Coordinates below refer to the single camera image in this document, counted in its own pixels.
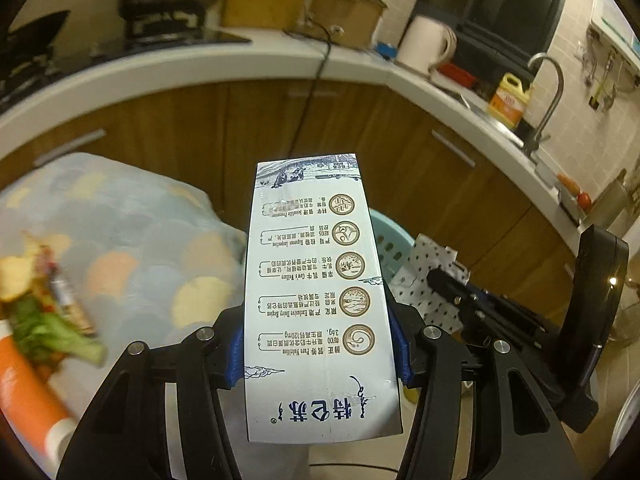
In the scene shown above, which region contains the white polka dot napkin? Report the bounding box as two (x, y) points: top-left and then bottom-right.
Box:
(390, 234), (470, 334)

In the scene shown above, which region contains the green leafy vegetable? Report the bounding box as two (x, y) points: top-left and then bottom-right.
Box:
(9, 295), (106, 366)

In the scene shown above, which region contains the white milk carton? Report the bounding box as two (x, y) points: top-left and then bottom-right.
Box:
(244, 154), (402, 444)

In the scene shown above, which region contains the orange peel piece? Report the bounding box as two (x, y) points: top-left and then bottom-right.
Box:
(0, 231), (41, 302)

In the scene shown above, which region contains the teal perforated trash basket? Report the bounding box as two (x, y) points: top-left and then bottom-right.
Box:
(370, 208), (414, 282)

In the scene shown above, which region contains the orange instant noodle cup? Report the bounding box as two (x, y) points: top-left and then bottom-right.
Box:
(1, 320), (76, 467)

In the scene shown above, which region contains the small snack packet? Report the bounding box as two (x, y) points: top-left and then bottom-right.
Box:
(42, 245), (96, 337)

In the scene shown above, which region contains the chrome sink faucet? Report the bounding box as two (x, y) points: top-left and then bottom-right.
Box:
(522, 52), (566, 158)

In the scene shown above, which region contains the pastel scallop pattern tablecloth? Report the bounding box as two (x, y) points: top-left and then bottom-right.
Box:
(1, 154), (246, 479)

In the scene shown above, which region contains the yellow oil jug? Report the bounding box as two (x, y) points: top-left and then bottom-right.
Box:
(487, 73), (530, 131)

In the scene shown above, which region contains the white electric kettle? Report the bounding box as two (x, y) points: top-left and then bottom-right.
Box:
(396, 15), (457, 78)

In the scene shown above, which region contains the black microwave oven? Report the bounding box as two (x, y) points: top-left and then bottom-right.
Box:
(411, 0), (565, 67)

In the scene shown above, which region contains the beige rice cooker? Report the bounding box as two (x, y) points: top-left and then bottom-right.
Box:
(299, 0), (387, 50)

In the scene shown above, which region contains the black gas stove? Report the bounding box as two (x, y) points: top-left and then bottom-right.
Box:
(1, 10), (252, 112)

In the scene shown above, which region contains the black power cable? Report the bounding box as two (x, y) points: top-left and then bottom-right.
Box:
(284, 16), (346, 158)

